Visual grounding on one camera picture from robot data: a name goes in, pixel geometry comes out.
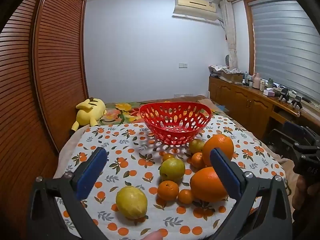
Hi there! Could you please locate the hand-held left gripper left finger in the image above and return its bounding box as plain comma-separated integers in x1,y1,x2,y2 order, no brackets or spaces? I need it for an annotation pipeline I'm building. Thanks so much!
26,147,108,240

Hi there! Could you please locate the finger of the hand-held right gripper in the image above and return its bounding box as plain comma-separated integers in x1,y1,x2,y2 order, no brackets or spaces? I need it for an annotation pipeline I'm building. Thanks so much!
270,129,298,155
284,120,313,140

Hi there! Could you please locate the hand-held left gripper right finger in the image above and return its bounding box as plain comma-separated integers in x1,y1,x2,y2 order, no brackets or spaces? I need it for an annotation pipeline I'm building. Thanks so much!
210,148,293,240

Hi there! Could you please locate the large orange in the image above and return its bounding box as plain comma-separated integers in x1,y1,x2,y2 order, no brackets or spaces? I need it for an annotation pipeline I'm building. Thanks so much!
190,166,229,203
202,134,234,167

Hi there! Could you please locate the small green apple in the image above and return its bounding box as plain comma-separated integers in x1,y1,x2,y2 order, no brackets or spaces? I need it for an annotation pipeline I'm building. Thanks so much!
188,139,206,155

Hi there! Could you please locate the yellow-green oval fruit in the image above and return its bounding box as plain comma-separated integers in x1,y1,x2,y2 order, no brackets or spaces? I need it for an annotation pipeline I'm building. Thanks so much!
115,185,148,219

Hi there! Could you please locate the large green apple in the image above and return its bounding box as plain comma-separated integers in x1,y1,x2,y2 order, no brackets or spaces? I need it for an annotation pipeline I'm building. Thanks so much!
159,158,186,183

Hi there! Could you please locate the red perforated plastic basket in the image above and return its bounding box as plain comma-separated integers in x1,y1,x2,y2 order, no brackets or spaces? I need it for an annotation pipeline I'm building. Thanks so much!
139,102,212,146

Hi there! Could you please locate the person's left hand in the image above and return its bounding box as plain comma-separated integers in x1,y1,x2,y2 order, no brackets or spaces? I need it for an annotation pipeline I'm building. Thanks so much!
144,230,163,240

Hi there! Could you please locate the black tripod gadget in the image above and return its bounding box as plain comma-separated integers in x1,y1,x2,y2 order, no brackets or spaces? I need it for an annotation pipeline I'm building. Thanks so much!
291,96,303,110
279,89,290,103

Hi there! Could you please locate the orange-print white tablecloth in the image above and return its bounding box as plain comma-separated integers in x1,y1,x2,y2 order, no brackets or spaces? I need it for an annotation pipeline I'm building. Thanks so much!
54,115,292,240

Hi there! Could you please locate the pink thermos jug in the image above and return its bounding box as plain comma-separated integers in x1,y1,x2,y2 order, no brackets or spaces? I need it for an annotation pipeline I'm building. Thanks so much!
252,72,262,89

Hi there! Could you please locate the wooden cabinet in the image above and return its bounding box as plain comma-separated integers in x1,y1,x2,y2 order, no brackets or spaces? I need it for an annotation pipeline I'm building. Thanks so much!
208,76,320,140

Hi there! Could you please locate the yellow plush toy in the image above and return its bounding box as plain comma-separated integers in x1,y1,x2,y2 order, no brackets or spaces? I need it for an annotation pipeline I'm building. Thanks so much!
70,97,107,132

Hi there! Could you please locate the grey window blind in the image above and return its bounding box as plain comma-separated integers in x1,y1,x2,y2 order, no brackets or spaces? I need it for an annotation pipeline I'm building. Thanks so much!
250,0,320,105

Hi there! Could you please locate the cardboard box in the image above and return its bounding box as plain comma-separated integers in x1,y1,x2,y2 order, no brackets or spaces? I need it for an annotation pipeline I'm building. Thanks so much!
220,71,245,83

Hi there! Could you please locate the printed cloth pile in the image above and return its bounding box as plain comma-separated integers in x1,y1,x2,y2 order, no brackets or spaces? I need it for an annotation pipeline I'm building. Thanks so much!
209,65,247,77

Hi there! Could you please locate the brown louvered wardrobe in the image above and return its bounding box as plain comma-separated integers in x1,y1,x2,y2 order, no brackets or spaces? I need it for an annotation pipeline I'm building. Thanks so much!
0,0,89,240

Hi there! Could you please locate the cream patterned curtain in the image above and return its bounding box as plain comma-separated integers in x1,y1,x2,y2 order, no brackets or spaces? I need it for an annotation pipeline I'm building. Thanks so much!
219,0,238,69

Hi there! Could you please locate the wooden window frame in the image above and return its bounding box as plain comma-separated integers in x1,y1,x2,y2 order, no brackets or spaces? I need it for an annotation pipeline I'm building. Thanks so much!
244,0,320,110

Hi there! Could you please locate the wall air conditioner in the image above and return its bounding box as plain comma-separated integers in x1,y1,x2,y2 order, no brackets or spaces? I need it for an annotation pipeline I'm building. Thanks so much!
172,0,218,22

